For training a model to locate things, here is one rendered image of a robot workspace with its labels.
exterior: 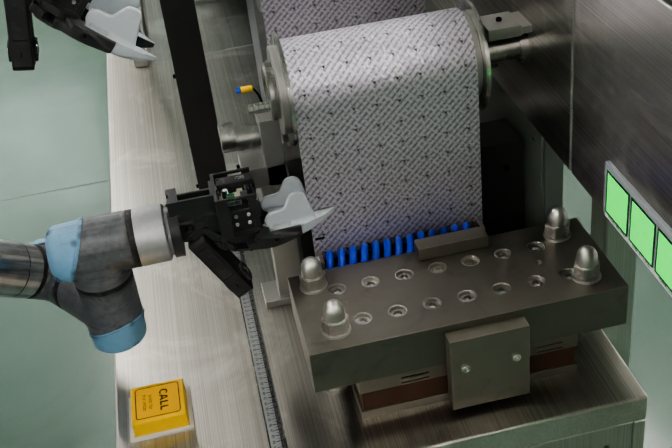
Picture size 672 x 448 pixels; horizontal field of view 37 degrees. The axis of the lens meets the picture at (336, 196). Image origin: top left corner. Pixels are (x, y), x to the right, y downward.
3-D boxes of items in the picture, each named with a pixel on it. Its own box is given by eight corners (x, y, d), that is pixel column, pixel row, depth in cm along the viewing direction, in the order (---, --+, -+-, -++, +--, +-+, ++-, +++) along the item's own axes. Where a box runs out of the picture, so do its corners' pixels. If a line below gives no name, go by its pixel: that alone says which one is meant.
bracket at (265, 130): (259, 290, 151) (226, 110, 135) (300, 281, 152) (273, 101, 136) (263, 310, 147) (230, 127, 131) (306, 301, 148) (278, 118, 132)
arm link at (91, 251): (60, 266, 133) (43, 213, 128) (143, 249, 134) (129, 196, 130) (58, 301, 126) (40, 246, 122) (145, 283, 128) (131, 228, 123)
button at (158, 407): (133, 401, 134) (129, 388, 132) (185, 390, 134) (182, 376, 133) (135, 438, 128) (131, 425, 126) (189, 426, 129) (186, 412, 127)
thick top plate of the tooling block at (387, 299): (293, 313, 135) (287, 277, 131) (575, 252, 139) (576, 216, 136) (315, 393, 121) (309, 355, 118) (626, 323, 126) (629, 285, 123)
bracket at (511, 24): (476, 27, 133) (475, 13, 131) (518, 20, 133) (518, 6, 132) (488, 42, 128) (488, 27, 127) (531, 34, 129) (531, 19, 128)
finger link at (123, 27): (172, 33, 115) (99, -9, 112) (147, 75, 117) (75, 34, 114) (174, 25, 118) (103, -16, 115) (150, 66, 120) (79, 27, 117)
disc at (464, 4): (454, 83, 142) (449, -18, 134) (458, 82, 142) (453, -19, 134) (489, 129, 129) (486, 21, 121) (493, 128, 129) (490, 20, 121)
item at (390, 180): (315, 258, 136) (298, 139, 126) (481, 223, 139) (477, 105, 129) (316, 260, 136) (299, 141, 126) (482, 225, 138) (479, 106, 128)
